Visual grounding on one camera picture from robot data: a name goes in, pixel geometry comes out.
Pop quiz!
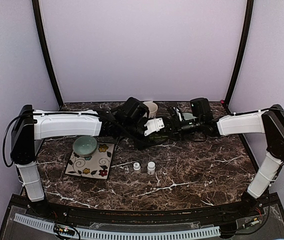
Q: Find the black front table rail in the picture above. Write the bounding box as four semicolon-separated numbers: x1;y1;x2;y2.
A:
1;193;284;231

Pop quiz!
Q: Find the plain celadon green bowl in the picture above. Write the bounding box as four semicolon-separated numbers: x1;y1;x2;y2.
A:
72;135;98;157

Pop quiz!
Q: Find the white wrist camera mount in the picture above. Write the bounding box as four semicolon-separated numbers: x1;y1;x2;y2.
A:
144;117;165;137
173;107;185;122

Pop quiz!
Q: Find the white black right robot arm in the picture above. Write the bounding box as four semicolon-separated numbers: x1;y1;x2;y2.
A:
168;97;284;199

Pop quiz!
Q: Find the white slotted cable duct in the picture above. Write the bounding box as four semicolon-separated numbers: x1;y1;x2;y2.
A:
13;213;221;240

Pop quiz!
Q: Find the white pill bottle left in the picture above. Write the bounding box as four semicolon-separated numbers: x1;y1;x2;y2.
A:
133;162;141;173

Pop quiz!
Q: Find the black frame post left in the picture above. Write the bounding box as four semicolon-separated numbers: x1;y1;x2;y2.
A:
31;0;64;107

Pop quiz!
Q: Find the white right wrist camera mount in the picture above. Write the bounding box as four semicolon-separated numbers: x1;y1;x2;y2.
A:
173;107;185;122

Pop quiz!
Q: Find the green weekly pill organizer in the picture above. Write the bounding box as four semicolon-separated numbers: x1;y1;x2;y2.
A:
148;133;169;144

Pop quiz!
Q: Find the black braided cable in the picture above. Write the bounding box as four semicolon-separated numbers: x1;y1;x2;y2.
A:
3;109;100;168

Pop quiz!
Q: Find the black frame post right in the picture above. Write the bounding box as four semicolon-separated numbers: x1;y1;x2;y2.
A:
224;0;255;109

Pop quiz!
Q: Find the black frame post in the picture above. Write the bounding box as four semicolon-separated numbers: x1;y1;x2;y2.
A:
31;0;64;107
224;0;255;109

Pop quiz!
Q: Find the white mug with coral pattern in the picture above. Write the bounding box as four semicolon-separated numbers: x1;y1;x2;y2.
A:
143;101;158;118

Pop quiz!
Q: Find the white pill bottle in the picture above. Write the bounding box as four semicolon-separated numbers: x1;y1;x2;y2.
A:
147;161;156;175
133;162;141;173

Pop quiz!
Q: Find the square floral plate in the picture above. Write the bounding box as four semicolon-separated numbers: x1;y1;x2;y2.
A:
64;142;116;180

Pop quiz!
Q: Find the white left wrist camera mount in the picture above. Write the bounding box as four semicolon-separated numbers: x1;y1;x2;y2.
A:
144;117;165;137

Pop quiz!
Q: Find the striped light blue bowl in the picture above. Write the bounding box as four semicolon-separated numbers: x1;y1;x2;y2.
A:
183;112;195;120

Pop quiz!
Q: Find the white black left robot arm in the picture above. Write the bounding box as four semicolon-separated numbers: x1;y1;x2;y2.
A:
6;97;164;218

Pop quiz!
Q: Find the white pill bottle right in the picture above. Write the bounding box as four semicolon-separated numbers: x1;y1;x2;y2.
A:
147;161;156;175

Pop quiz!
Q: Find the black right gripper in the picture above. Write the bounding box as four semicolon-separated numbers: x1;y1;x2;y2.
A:
158;116;203;142

